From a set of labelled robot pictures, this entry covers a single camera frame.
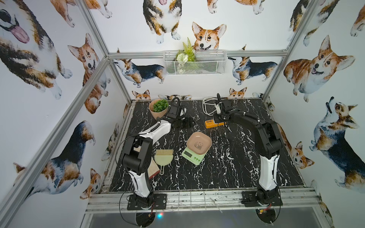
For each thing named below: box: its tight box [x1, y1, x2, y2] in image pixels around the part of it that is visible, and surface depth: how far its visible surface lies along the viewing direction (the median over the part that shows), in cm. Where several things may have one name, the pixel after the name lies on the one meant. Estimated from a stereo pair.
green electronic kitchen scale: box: [181, 146, 209, 166], surface depth 89 cm
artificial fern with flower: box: [175, 37, 197, 75], surface depth 85 cm
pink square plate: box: [186, 131, 213, 155], surface depth 93 cm
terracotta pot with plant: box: [148, 98, 169, 120], surface depth 102 cm
